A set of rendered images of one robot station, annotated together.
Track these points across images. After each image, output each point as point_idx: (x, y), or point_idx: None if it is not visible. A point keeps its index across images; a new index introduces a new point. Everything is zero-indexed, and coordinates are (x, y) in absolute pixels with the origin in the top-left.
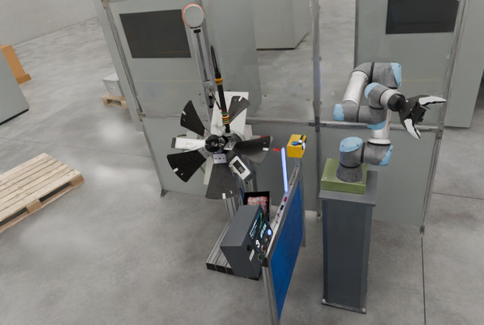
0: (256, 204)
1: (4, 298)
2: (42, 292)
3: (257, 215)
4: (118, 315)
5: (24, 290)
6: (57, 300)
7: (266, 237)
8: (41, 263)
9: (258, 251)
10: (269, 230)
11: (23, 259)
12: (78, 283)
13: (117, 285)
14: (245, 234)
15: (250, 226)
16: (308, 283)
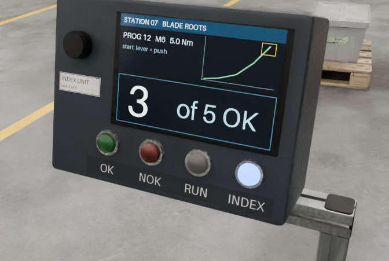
0: (316, 16)
1: (322, 123)
2: (339, 149)
3: (238, 24)
4: (315, 236)
5: (338, 134)
6: (329, 165)
7: (215, 166)
8: (386, 135)
9: (124, 128)
10: (254, 168)
11: (387, 118)
12: (363, 177)
13: (371, 223)
14: None
15: (154, 3)
16: None
